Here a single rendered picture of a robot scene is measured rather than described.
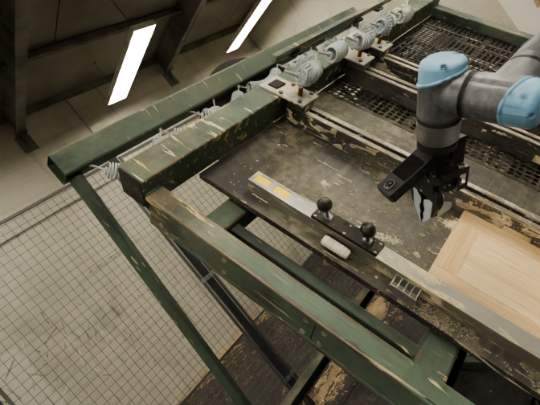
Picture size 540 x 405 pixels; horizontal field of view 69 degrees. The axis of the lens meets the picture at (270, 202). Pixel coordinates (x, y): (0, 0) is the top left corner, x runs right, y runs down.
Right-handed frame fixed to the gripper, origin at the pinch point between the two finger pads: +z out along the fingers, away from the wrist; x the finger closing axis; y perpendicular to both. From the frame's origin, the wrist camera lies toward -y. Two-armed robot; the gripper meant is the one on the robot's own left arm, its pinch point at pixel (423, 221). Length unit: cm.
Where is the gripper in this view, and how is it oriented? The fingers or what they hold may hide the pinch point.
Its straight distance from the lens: 91.4
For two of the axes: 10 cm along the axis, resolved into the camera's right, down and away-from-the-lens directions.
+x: -3.2, -5.4, 7.8
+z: 2.0, 7.6, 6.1
